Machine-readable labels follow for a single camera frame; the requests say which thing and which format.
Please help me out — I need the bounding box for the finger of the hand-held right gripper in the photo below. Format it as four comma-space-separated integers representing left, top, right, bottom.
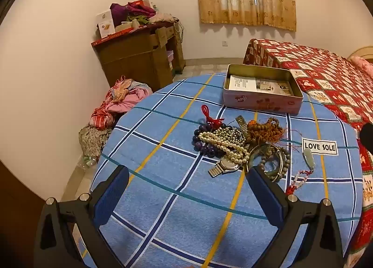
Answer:
358, 122, 373, 152

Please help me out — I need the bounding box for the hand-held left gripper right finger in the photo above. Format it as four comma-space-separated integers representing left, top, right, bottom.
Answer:
248, 165, 344, 268

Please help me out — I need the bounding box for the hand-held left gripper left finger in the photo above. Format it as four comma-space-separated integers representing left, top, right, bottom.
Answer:
34, 165, 130, 268

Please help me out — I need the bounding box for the green jade bangle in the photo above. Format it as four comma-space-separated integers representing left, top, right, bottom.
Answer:
247, 144, 282, 179

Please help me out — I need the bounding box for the grey bead bracelet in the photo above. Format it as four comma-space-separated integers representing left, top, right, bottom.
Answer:
256, 147, 292, 182

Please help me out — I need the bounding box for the silver metal wristwatch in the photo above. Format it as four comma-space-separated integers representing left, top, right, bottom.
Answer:
208, 115, 252, 178

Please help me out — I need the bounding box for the white pearl necklace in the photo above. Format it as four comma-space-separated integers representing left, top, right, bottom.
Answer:
199, 131, 251, 165

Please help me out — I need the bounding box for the brown bead string orange tassel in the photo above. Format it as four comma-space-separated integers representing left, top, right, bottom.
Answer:
246, 117, 302, 155

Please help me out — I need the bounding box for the pink tin box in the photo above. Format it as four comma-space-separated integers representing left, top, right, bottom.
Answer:
223, 64, 304, 115

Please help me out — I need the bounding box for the white cloth label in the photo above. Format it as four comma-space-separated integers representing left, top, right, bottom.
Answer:
301, 137, 338, 155

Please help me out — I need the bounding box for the jade pendant with red tassel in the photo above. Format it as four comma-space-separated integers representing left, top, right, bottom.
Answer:
286, 149, 314, 197

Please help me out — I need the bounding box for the blue plaid table cloth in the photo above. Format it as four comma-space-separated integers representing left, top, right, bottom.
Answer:
73, 73, 365, 268

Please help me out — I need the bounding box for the pink pillow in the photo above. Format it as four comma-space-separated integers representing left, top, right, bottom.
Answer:
350, 56, 373, 75

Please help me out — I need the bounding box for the cream bed headboard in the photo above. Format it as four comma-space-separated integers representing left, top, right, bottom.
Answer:
347, 46, 373, 61

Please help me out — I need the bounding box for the pile of clothes on floor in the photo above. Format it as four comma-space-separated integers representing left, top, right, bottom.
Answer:
79, 76, 153, 155

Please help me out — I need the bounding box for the flat red box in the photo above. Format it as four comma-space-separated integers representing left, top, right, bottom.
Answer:
91, 24, 146, 46

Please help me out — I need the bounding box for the white cardboard box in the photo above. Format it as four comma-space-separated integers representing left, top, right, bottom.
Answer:
97, 10, 115, 38

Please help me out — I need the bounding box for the pile of clothes on cabinet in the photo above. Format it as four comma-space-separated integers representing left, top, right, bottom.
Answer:
109, 1, 175, 26

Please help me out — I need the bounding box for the silver bead chain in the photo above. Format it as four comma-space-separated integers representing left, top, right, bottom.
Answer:
214, 126, 247, 147

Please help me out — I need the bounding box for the red knotted cord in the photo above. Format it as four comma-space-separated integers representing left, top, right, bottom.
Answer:
201, 105, 225, 131

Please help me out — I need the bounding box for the purple bead bracelet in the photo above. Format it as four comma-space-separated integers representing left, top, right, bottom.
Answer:
192, 122, 231, 158

